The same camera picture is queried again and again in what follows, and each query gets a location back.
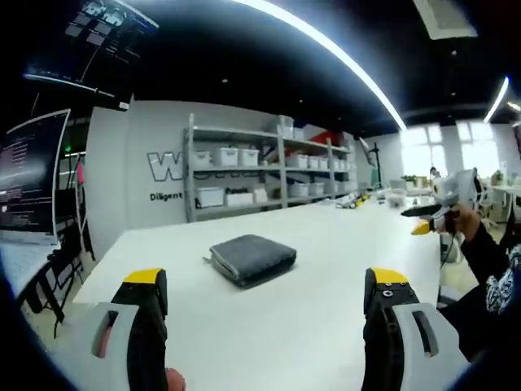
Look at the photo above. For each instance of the grey towel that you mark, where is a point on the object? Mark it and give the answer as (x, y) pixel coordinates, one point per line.
(252, 256)

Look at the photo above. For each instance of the person's right hand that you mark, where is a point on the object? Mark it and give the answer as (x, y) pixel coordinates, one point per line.
(468, 224)

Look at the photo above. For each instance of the person's left hand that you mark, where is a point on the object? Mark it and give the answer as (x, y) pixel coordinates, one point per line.
(176, 380)

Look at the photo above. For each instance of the clear plastic container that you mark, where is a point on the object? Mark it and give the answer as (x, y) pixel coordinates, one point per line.
(395, 199)

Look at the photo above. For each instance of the potted plant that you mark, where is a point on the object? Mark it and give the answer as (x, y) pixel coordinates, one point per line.
(409, 180)
(498, 177)

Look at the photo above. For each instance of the yellow and black tools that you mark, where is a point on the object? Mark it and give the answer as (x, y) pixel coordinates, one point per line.
(354, 200)

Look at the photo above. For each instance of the short ceiling light strip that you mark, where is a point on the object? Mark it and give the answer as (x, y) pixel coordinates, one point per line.
(498, 99)

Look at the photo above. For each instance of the person's black printed shirt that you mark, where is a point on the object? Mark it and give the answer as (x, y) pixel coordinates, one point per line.
(502, 285)

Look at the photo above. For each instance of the pink tag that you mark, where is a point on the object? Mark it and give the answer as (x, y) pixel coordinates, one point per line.
(81, 174)

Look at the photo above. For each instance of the grey metal shelving unit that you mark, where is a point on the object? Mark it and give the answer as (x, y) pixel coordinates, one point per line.
(189, 163)

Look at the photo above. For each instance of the ceiling air vent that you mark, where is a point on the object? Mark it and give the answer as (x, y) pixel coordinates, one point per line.
(445, 18)

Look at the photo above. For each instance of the rows of white storage boxes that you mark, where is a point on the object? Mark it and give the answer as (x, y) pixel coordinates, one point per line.
(228, 156)

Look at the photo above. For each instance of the curved computer monitor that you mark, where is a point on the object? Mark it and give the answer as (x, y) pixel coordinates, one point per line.
(24, 175)

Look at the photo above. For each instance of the overhead dark display screen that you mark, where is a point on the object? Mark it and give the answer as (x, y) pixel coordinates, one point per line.
(102, 36)

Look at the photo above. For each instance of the black desk frame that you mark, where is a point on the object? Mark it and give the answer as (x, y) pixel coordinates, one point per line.
(45, 285)

